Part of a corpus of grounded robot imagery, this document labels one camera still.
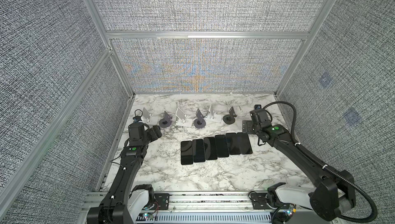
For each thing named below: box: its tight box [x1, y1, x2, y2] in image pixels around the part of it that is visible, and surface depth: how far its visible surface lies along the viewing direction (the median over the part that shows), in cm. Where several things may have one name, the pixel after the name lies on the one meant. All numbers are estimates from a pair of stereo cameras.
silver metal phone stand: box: [205, 103, 222, 123], surface depth 105 cm
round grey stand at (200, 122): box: [193, 108, 207, 129], surface depth 102 cm
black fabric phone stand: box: [222, 106, 238, 125], surface depth 105 cm
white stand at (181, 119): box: [175, 106, 193, 127], surface depth 102 cm
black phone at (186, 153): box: [180, 140, 193, 165], surface depth 90 cm
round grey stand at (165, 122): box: [158, 110, 173, 128], surface depth 103 cm
